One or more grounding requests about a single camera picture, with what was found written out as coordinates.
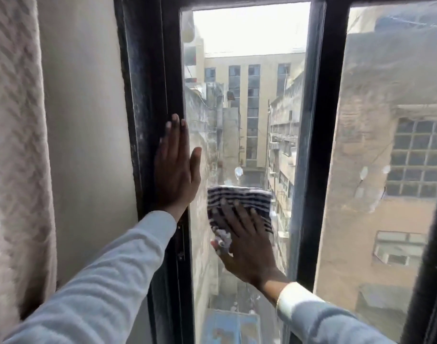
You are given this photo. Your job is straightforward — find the person's left hand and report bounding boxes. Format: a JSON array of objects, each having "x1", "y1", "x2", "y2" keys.
[{"x1": 153, "y1": 114, "x2": 202, "y2": 221}]

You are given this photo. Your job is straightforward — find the person's right hand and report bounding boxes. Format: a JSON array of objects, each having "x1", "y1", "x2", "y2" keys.
[{"x1": 211, "y1": 198, "x2": 290, "y2": 291}]

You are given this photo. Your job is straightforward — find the black and white striped cloth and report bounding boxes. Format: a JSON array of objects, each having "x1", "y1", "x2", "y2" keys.
[{"x1": 206, "y1": 185, "x2": 275, "y2": 253}]

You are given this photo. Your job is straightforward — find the person's left forearm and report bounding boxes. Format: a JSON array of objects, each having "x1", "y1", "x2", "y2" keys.
[{"x1": 3, "y1": 210, "x2": 178, "y2": 344}]

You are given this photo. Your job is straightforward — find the person's right forearm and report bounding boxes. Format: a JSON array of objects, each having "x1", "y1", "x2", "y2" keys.
[{"x1": 258, "y1": 276, "x2": 399, "y2": 344}]

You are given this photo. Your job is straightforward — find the grey concrete building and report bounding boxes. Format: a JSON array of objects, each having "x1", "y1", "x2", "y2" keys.
[{"x1": 184, "y1": 84, "x2": 241, "y2": 187}]

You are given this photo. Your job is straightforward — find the black window latch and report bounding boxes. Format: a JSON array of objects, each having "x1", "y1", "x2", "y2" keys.
[{"x1": 175, "y1": 224, "x2": 185, "y2": 263}]

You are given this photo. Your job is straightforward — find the blue roof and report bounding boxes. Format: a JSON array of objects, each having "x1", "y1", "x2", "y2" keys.
[{"x1": 200, "y1": 309, "x2": 263, "y2": 344}]

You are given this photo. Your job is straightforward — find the tall beige building with windows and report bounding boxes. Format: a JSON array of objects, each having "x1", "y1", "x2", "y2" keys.
[{"x1": 203, "y1": 52, "x2": 307, "y2": 177}]

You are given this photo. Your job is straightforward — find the narrow glass window pane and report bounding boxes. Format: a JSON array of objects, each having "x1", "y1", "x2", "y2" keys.
[{"x1": 180, "y1": 1, "x2": 312, "y2": 344}]

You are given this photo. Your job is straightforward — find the wide glass window pane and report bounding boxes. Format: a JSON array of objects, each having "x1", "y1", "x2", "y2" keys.
[{"x1": 312, "y1": 1, "x2": 437, "y2": 341}]

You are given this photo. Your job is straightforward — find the beige patterned curtain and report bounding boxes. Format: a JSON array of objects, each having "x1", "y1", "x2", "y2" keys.
[{"x1": 0, "y1": 0, "x2": 58, "y2": 335}]

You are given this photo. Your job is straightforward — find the weathered building with grid window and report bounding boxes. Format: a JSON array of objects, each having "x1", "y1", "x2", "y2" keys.
[{"x1": 313, "y1": 30, "x2": 437, "y2": 341}]

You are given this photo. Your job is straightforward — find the black window frame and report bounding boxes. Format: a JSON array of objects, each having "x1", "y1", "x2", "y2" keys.
[{"x1": 113, "y1": 0, "x2": 437, "y2": 344}]

